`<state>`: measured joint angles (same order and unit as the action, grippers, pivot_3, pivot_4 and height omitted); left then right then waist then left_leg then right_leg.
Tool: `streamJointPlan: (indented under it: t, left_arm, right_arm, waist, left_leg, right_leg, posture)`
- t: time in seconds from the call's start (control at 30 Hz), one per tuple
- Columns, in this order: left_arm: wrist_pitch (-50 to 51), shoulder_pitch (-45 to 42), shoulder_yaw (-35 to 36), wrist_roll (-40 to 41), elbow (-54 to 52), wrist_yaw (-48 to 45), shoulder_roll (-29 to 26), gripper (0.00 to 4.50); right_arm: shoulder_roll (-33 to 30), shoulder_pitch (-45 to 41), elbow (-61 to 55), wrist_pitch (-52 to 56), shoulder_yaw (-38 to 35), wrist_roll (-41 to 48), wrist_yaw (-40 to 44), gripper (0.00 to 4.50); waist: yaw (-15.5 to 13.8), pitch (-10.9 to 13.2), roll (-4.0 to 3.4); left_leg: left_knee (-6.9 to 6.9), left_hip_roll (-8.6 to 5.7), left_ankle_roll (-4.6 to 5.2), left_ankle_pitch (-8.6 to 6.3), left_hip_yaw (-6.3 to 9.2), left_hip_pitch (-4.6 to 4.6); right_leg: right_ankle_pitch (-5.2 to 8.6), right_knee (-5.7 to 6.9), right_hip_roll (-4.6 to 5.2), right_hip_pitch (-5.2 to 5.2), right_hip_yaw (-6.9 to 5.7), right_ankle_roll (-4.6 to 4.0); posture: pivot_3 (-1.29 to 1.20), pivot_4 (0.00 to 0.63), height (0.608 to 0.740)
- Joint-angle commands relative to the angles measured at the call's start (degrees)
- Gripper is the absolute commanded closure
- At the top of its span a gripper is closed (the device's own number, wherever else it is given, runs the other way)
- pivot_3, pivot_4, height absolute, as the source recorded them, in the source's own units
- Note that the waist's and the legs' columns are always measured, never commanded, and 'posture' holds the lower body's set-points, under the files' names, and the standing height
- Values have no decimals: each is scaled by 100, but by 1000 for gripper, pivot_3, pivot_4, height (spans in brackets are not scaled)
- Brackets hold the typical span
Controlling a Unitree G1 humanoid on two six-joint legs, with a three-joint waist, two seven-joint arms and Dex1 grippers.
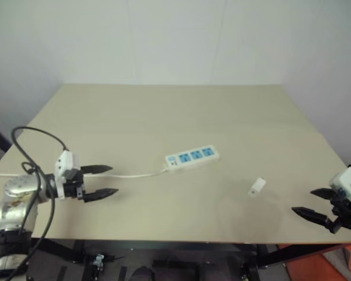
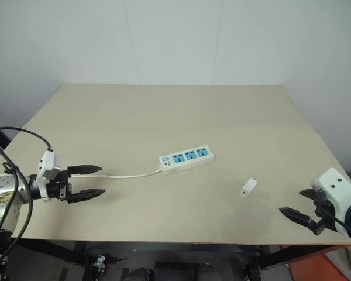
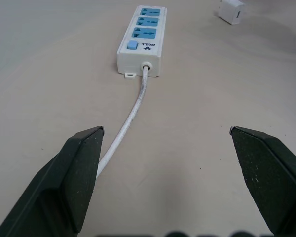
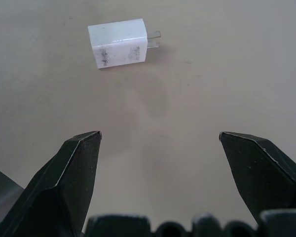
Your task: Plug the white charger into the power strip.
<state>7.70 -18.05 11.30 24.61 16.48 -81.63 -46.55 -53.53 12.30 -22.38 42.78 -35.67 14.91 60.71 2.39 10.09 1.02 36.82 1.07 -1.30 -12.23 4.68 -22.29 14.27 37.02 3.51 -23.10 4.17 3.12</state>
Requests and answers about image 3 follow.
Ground white power cable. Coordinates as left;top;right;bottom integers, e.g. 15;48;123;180
96;61;154;179

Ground white power strip blue sockets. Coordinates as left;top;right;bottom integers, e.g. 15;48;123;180
116;5;169;80

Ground white USB charger plug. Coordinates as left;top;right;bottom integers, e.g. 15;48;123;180
214;0;246;26

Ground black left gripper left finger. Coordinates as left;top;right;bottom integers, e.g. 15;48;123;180
0;126;105;237

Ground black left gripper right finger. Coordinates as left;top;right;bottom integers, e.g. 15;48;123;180
229;125;296;237

